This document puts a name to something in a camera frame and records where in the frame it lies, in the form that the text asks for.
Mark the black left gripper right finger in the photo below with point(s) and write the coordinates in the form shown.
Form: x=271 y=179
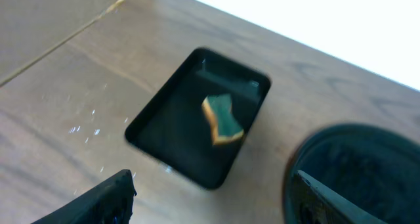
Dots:
x=313 y=202

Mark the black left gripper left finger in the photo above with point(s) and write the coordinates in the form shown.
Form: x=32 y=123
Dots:
x=110 y=202

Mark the yellow green scrub sponge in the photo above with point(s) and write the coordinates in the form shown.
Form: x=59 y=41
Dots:
x=224 y=127

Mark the black round tray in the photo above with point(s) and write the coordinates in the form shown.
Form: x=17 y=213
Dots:
x=374 y=168

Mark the black rectangular tray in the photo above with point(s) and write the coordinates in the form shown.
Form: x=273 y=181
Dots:
x=173 y=128

